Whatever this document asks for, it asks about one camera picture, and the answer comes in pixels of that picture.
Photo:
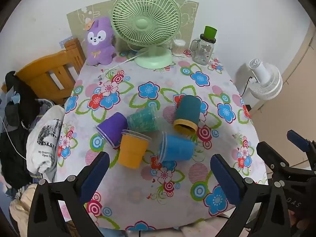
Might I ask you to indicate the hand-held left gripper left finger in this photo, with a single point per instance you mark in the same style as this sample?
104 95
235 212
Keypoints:
95 177

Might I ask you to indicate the cream cloth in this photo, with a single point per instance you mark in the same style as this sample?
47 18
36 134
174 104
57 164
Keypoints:
21 209

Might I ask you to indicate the wooden chair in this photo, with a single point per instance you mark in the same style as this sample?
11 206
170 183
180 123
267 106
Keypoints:
47 71

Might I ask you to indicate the dark teal cup yellow rim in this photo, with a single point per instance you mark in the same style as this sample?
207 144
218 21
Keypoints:
187 111

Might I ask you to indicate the blue cup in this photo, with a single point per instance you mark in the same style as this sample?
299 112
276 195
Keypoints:
179 148

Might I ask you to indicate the purple cup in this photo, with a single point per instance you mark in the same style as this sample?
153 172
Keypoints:
113 128

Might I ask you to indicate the teal patterned cup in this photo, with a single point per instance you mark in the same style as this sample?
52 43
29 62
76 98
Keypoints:
144 119

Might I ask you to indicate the white printed shirt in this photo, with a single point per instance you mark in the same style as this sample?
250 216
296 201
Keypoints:
45 138

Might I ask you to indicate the white fan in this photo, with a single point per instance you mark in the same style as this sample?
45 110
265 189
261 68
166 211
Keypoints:
267 81

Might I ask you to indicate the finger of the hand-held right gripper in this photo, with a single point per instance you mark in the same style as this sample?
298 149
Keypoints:
300 139
270 154

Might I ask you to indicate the green desk fan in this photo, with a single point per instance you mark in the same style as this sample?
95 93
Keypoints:
145 22

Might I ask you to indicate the dark clothes pile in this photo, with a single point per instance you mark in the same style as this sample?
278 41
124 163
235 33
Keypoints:
17 108

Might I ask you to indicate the clear cotton swab container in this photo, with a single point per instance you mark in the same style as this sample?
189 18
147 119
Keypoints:
178 48

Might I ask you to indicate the orange cup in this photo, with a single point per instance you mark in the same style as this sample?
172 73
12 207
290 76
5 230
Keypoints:
132 150

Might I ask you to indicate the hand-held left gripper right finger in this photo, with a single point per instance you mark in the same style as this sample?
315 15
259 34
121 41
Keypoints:
226 179

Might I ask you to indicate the glass jar mug green lid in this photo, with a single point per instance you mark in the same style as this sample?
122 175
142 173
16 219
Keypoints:
202 48

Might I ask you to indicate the floral tablecloth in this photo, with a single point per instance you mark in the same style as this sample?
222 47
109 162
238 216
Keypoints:
153 197

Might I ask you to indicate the purple plush toy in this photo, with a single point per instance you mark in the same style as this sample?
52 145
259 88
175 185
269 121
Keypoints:
100 47

